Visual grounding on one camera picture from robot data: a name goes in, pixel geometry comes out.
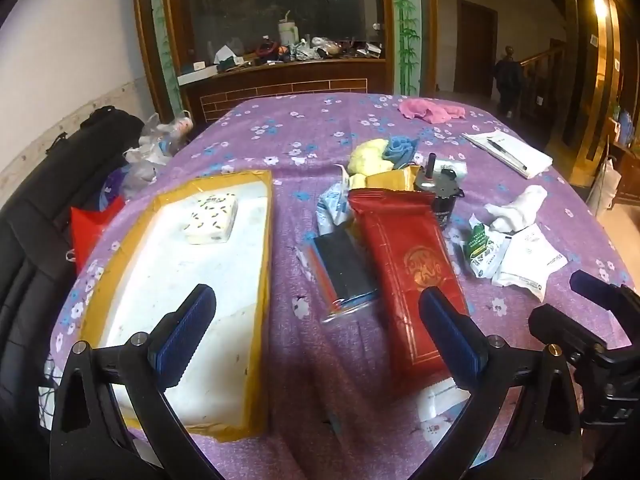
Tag white paper label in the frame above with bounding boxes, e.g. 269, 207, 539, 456
417, 377, 473, 423

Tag clutter pile on shelf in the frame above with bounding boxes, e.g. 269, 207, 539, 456
215, 35, 386, 68

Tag teal cartoon tissue pack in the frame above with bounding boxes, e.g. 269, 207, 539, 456
315, 182, 358, 236

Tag brown wooden door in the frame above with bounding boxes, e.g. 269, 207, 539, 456
455, 0, 498, 98

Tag yellow cloth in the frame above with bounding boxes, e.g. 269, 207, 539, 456
348, 140, 396, 177

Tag flat white box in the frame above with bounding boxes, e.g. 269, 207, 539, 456
177, 62, 221, 86

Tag black pen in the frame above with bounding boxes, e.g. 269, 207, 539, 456
487, 139, 528, 171

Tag blue cloth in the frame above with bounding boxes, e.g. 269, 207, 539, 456
382, 135, 421, 170

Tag black sponge pack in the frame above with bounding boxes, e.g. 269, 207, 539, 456
300, 227, 381, 323

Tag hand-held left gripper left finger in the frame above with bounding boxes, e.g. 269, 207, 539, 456
49, 284, 223, 480

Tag purple floral tablecloth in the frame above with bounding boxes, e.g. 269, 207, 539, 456
50, 92, 636, 480

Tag red plastic bag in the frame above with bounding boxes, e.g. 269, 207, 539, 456
70, 195, 126, 273

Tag wooden wall cabinet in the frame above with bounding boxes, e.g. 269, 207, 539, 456
132, 0, 438, 123

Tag small white tissue pack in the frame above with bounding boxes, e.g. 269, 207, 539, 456
435, 159, 468, 181

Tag white foam box yellow tape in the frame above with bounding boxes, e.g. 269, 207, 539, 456
82, 170, 273, 443

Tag white crumpled cloth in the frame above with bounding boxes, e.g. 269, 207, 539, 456
485, 185, 551, 233

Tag green and white packet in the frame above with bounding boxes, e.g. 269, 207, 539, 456
467, 214, 511, 278

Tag white jug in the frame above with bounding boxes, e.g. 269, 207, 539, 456
278, 10, 299, 46

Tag wooden stair railing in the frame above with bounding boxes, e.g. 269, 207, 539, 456
520, 42, 566, 126

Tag sprinkle print tissue pack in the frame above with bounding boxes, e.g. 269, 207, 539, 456
181, 193, 239, 246

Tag white plastic packet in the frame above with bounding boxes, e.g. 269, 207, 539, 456
492, 224, 568, 303

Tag pink cloth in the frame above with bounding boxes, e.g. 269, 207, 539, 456
398, 98, 467, 124

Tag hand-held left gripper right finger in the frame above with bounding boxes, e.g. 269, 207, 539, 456
410, 286, 583, 480

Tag red and gold package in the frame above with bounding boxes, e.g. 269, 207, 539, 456
342, 166, 471, 386

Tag white plastic bag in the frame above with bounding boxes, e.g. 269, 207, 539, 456
587, 157, 621, 216

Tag clear plastic bags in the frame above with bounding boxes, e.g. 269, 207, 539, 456
122, 112, 196, 198

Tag black sofa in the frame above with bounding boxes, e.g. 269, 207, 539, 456
0, 106, 146, 441

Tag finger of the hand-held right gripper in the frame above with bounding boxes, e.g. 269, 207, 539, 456
528, 304, 608, 361
570, 270, 640, 313

